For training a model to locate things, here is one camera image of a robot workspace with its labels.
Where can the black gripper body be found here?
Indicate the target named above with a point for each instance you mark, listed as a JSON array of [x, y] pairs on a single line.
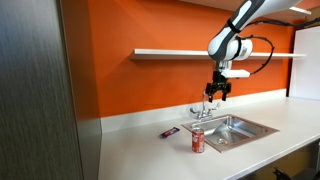
[[218, 85]]

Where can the red soda can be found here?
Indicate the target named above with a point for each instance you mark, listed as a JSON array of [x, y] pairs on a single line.
[[198, 140]]

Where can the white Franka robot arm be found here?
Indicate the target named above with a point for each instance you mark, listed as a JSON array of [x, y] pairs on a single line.
[[233, 36]]

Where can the stainless steel sink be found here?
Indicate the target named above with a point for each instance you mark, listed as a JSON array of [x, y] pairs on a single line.
[[240, 131]]

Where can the white counter backsplash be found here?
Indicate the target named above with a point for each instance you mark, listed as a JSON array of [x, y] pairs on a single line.
[[150, 116]]

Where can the chrome faucet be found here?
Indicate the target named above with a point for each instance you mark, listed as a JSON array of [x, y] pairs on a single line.
[[204, 111]]

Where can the purple candy bar wrapper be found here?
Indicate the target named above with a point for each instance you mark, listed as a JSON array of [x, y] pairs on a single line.
[[170, 132]]

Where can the white board panel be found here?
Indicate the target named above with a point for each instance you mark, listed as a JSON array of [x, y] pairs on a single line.
[[306, 63]]

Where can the dark wood cabinet panel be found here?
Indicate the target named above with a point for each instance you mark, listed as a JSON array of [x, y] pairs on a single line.
[[40, 90]]

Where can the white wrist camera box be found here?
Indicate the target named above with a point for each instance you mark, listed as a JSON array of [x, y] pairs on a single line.
[[236, 73]]

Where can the white wall shelf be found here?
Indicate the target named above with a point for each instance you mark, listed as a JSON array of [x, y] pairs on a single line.
[[166, 54]]

